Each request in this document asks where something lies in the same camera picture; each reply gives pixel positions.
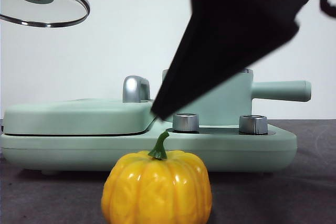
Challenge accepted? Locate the yellow toy pumpkin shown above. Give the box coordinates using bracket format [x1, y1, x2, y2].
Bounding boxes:
[101, 131, 213, 224]

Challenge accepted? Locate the mint green steamer pot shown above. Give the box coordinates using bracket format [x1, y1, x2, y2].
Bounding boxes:
[161, 68, 312, 127]

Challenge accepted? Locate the silver control knob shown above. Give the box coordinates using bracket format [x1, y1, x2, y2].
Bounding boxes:
[172, 113, 200, 133]
[238, 114, 268, 135]

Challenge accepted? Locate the mint green breakfast machine base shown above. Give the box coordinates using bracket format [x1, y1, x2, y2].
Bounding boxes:
[0, 119, 298, 176]

